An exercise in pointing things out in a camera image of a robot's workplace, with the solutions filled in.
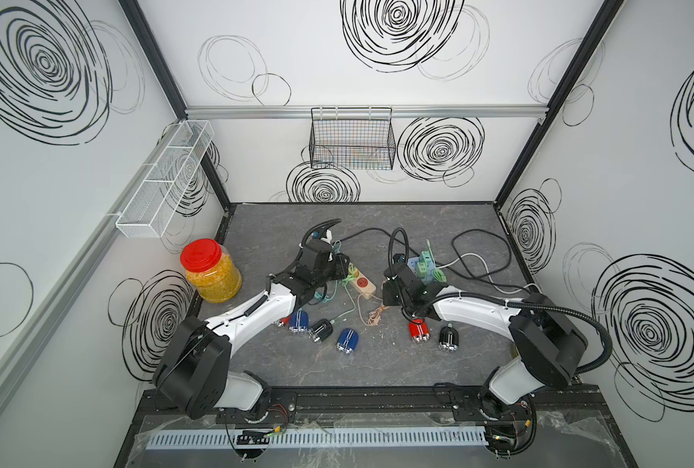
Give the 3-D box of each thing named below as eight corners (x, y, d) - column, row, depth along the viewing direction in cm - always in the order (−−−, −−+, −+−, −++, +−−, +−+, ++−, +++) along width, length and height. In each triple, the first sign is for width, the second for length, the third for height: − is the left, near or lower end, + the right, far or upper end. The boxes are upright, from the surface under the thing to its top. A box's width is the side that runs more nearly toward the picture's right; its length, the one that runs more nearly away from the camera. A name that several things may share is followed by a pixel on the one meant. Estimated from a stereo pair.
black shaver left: (306, 333, 87) (305, 331, 85) (323, 318, 90) (322, 315, 88) (319, 347, 84) (318, 344, 83) (336, 330, 87) (335, 327, 86)
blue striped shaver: (335, 347, 85) (335, 344, 83) (343, 329, 89) (343, 325, 86) (354, 355, 84) (354, 352, 81) (361, 337, 87) (362, 333, 85)
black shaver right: (437, 348, 85) (440, 344, 83) (440, 327, 89) (443, 323, 87) (454, 354, 84) (457, 350, 82) (457, 333, 88) (460, 329, 86)
